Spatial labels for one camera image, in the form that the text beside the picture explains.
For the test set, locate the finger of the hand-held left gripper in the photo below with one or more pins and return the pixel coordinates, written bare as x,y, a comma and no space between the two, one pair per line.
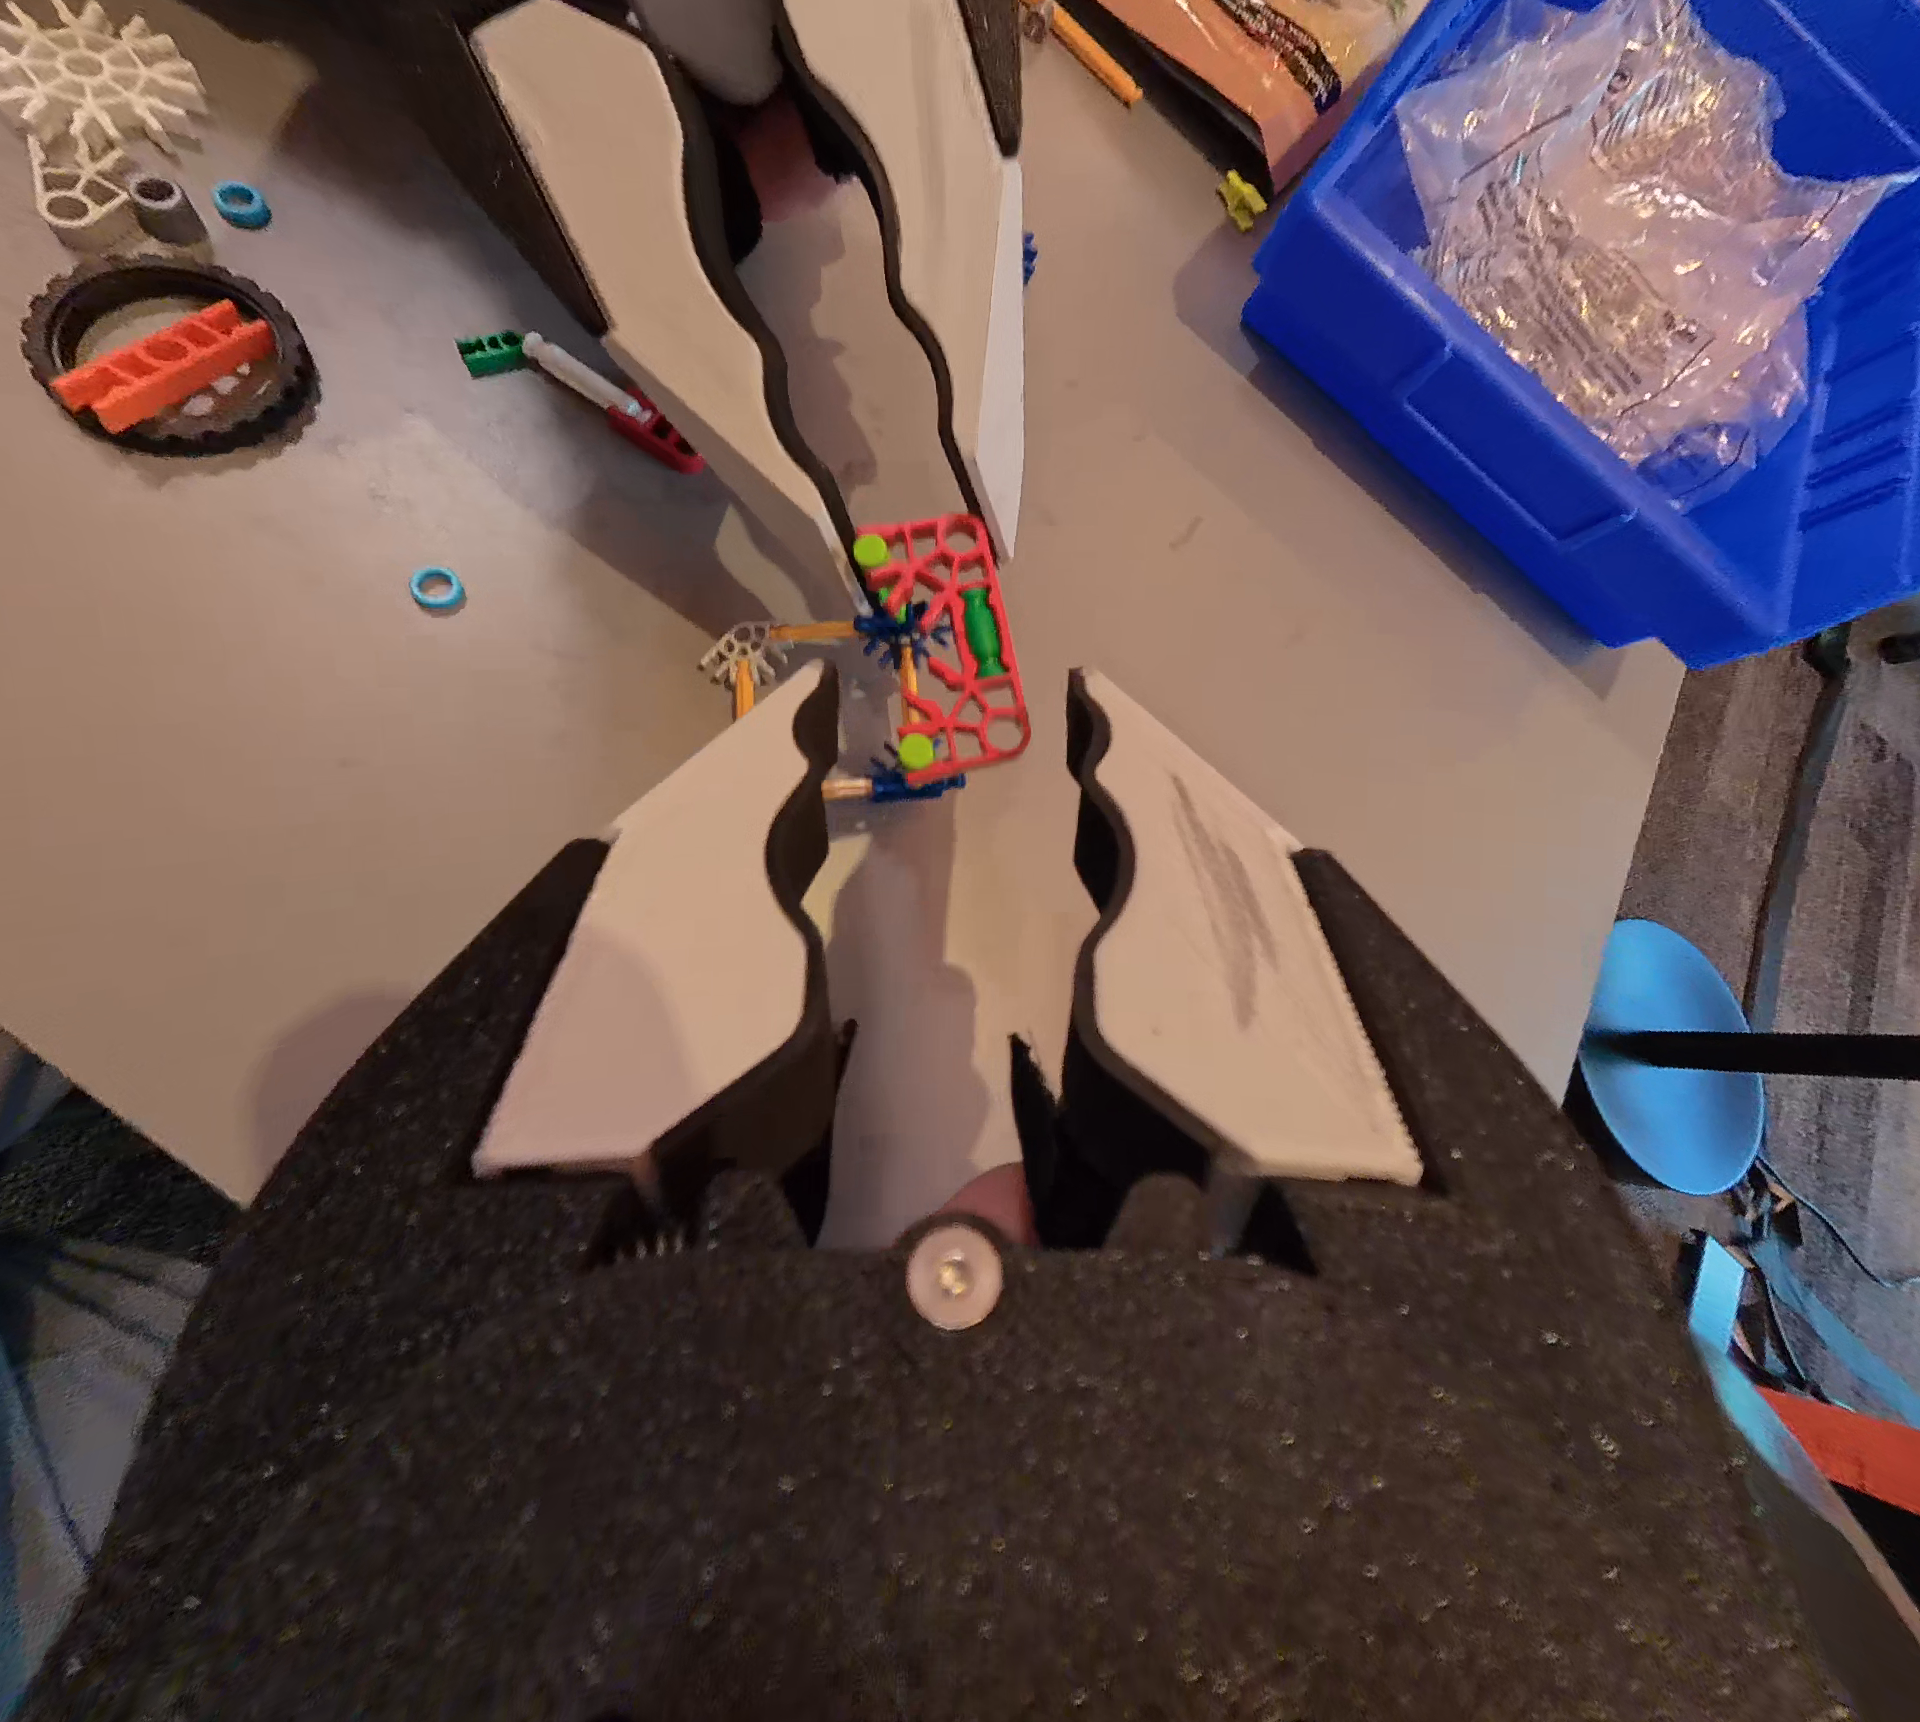
901,103
631,223

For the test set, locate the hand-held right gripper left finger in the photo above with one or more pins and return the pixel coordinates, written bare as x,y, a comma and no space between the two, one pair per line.
660,1003

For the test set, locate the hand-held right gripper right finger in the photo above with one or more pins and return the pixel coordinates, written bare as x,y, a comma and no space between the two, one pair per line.
1245,1003

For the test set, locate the colourful rod connector toy model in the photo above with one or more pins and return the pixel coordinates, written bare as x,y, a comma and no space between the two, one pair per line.
818,630

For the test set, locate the red connectors with green clip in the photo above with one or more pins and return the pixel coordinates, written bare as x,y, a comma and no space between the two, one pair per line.
978,634

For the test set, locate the red connector with white rod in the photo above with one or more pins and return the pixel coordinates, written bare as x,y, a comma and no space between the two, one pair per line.
579,374

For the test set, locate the green connector piece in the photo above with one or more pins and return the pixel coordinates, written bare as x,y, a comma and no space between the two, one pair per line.
488,354

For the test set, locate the orange toy rod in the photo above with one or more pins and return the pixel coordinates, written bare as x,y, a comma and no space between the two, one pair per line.
1089,51

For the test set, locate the white snowflake connector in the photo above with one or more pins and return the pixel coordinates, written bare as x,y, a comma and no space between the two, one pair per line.
98,81

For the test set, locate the yellow connector piece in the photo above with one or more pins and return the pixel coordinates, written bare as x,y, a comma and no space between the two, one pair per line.
1238,200

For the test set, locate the small grey spacer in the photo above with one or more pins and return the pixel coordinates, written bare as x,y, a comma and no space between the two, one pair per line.
165,211

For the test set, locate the black toy tyre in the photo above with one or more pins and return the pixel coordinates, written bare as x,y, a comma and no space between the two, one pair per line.
289,403

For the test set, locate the pale grey connector piece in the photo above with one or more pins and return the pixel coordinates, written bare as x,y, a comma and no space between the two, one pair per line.
82,200

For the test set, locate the blue plastic bin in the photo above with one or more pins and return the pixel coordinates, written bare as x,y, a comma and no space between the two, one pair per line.
1351,297

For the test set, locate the orange connector piece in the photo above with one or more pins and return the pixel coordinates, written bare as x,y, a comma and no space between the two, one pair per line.
150,368

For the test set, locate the black stand pole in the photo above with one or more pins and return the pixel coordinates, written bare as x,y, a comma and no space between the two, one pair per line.
1801,1054

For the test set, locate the person's leg in jeans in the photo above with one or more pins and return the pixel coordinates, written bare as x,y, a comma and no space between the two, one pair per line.
75,1377

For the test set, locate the crumpled clear plastic bags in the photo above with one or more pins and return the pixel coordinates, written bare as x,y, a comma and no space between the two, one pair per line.
1621,223

